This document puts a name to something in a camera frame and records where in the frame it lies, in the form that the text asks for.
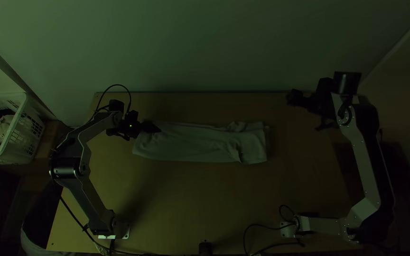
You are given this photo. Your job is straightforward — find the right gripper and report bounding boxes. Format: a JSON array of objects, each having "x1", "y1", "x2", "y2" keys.
[{"x1": 286, "y1": 77, "x2": 337, "y2": 121}]

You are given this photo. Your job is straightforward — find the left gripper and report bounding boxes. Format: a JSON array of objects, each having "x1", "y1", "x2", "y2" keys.
[{"x1": 122, "y1": 110, "x2": 162, "y2": 140}]

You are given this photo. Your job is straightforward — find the white t-shirt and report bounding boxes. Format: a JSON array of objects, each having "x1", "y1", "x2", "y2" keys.
[{"x1": 132, "y1": 120, "x2": 271, "y2": 165}]

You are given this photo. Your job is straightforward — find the white laundry basket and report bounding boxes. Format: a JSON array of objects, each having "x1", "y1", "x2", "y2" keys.
[{"x1": 0, "y1": 92, "x2": 46, "y2": 165}]

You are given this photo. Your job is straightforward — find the black cable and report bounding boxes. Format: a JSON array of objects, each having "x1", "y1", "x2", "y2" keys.
[
  {"x1": 58, "y1": 194, "x2": 127, "y2": 256},
  {"x1": 242, "y1": 204, "x2": 302, "y2": 256},
  {"x1": 92, "y1": 83, "x2": 133, "y2": 120}
]

